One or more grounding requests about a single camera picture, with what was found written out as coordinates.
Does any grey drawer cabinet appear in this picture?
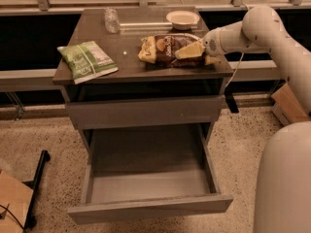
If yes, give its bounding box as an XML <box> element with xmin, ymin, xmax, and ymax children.
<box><xmin>53</xmin><ymin>7</ymin><xmax>232</xmax><ymax>150</ymax></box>

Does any cardboard box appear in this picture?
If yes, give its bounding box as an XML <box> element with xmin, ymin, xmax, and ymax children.
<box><xmin>0</xmin><ymin>171</ymin><xmax>32</xmax><ymax>233</ymax></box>
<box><xmin>272</xmin><ymin>83</ymin><xmax>310</xmax><ymax>125</ymax></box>

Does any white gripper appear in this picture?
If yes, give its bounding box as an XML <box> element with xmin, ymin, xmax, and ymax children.
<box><xmin>175</xmin><ymin>28</ymin><xmax>225</xmax><ymax>65</ymax></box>

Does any white cable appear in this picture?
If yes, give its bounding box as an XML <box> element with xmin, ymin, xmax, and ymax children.
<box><xmin>224</xmin><ymin>3</ymin><xmax>251</xmax><ymax>89</ymax></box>

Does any open grey middle drawer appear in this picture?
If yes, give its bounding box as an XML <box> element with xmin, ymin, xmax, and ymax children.
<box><xmin>68</xmin><ymin>124</ymin><xmax>233</xmax><ymax>224</ymax></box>

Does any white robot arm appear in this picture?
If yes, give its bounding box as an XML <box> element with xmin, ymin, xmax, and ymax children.
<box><xmin>176</xmin><ymin>5</ymin><xmax>311</xmax><ymax>233</ymax></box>

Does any white bowl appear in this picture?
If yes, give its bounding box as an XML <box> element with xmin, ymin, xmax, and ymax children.
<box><xmin>166</xmin><ymin>11</ymin><xmax>200</xmax><ymax>30</ymax></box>

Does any brown chip bag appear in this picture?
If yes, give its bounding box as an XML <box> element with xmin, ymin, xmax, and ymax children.
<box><xmin>138</xmin><ymin>33</ymin><xmax>207</xmax><ymax>68</ymax></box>

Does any black metal stand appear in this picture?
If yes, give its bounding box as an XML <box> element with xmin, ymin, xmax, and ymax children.
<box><xmin>23</xmin><ymin>150</ymin><xmax>51</xmax><ymax>233</ymax></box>

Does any black cable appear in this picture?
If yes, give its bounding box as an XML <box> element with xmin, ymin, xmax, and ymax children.
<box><xmin>0</xmin><ymin>204</ymin><xmax>26</xmax><ymax>231</ymax></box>

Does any green chip bag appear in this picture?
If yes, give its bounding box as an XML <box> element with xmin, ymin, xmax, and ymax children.
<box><xmin>57</xmin><ymin>41</ymin><xmax>118</xmax><ymax>84</ymax></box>

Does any closed grey upper drawer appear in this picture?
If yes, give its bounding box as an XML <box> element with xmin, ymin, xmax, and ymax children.
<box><xmin>66</xmin><ymin>96</ymin><xmax>223</xmax><ymax>129</ymax></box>

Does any cardboard box left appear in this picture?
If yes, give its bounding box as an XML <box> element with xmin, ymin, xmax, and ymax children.
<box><xmin>0</xmin><ymin>171</ymin><xmax>32</xmax><ymax>233</ymax></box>

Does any cardboard box right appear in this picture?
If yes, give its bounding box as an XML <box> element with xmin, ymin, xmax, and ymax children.
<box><xmin>272</xmin><ymin>83</ymin><xmax>310</xmax><ymax>125</ymax></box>

